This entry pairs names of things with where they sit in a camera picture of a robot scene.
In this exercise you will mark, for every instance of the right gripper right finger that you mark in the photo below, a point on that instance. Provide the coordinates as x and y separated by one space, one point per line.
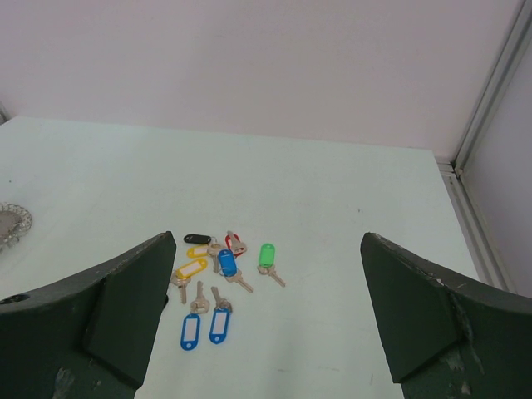
445 335

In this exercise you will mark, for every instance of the green tag key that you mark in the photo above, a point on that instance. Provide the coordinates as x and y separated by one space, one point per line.
266 264

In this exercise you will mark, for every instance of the yellow tag key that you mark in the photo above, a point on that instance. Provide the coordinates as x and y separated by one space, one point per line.
198 251
181 277

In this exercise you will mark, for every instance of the yellow tag key lower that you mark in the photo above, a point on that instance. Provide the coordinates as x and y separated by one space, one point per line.
181 277

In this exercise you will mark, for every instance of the black tag key upper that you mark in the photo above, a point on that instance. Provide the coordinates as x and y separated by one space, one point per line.
199 239

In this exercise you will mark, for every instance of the right aluminium frame post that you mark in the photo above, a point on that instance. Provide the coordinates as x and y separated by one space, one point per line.
481 243

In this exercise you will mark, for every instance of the round metal keyring disc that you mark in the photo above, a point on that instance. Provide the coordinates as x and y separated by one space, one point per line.
16 221

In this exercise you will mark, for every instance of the red tag key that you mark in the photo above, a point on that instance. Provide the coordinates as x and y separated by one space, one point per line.
234 244

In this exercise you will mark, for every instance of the yellow tag key upper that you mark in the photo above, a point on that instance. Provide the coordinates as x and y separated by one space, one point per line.
198 251

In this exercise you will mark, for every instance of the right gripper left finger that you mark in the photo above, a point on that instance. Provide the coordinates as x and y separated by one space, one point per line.
89 335

